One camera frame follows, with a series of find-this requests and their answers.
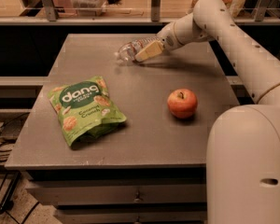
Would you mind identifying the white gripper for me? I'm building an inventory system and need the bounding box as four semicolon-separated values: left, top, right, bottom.
135;22;179;62

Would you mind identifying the clear plastic water bottle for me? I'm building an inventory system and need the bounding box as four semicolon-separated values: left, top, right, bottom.
115;36;159;63

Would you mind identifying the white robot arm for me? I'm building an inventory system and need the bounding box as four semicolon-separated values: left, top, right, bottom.
135;0;280;224

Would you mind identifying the red apple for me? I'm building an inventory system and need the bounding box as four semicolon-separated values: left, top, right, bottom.
167;89;198;119

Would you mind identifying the clear plastic container on shelf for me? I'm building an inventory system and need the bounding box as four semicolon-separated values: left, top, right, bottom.
71;0;106;17

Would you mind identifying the green dang chips bag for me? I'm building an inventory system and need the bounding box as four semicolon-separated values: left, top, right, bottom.
48;76;127;146

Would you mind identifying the metal shelf rack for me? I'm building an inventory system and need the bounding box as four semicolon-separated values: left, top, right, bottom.
0;0;280;25

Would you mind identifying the grey drawer cabinet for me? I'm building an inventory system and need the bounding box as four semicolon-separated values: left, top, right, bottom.
26;167;207;224

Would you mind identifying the black cables left floor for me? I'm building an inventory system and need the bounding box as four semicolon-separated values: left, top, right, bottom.
0;112;40;224

